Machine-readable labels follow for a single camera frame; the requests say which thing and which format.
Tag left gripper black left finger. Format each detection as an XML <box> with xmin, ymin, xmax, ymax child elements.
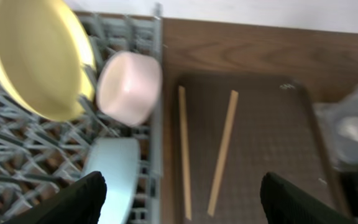
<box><xmin>6</xmin><ymin>171</ymin><xmax>107</xmax><ymax>224</ymax></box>

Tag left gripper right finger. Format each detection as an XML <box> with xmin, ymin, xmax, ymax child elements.
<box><xmin>260</xmin><ymin>172</ymin><xmax>353</xmax><ymax>224</ymax></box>

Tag light blue bowl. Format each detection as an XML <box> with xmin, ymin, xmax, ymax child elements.
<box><xmin>83</xmin><ymin>138</ymin><xmax>140</xmax><ymax>224</ymax></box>

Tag white bowl with food residue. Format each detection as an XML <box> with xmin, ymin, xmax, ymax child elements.
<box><xmin>96</xmin><ymin>51</ymin><xmax>162</xmax><ymax>126</ymax></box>

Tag long wooden chopstick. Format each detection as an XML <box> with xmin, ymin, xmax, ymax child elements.
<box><xmin>178</xmin><ymin>86</ymin><xmax>192</xmax><ymax>220</ymax></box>

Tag yellow plate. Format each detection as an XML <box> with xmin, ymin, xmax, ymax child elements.
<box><xmin>0</xmin><ymin>0</ymin><xmax>96</xmax><ymax>121</ymax></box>

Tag grey dishwasher rack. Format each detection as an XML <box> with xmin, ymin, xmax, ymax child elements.
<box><xmin>0</xmin><ymin>4</ymin><xmax>163</xmax><ymax>223</ymax></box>

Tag clear plastic waste bin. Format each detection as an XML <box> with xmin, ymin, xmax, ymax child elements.
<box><xmin>313</xmin><ymin>85</ymin><xmax>358</xmax><ymax>171</ymax></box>

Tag dark brown serving tray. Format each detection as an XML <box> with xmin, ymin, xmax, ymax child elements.
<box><xmin>172</xmin><ymin>74</ymin><xmax>347</xmax><ymax>223</ymax></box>

